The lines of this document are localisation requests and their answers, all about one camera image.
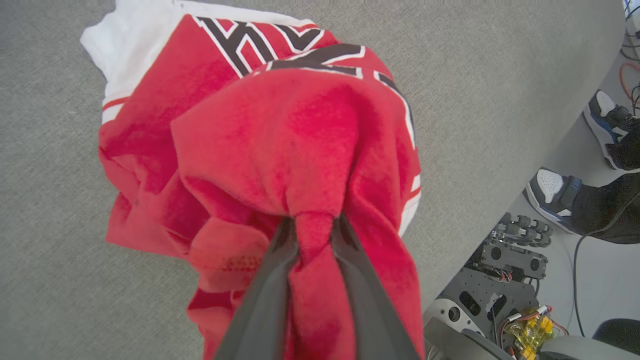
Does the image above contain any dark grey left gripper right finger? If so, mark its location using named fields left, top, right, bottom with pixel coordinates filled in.
left=330, top=214, right=420, bottom=360

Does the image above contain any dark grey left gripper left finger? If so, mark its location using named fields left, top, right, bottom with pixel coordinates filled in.
left=215, top=217, right=300, bottom=360

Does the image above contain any red Bulls basketball jersey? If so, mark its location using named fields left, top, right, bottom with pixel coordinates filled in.
left=80, top=0, right=426, bottom=360

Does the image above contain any black white blue sneaker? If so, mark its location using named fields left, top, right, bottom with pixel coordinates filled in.
left=582, top=89, right=636, bottom=171
left=524, top=168, right=584, bottom=234

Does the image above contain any grey fabric sofa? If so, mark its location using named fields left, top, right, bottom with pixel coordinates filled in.
left=0, top=0, right=627, bottom=360

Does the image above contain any black trouser leg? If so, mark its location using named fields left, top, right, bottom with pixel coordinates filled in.
left=606, top=116, right=640, bottom=172
left=570, top=172, right=640, bottom=245

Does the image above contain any thin black floor cable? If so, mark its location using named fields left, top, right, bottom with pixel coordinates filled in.
left=572, top=234, right=591, bottom=337

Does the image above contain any orange cable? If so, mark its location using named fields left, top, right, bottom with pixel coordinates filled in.
left=618, top=61, right=640, bottom=101

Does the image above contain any black cable bundle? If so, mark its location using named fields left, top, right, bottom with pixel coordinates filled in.
left=620, top=27, right=640, bottom=117

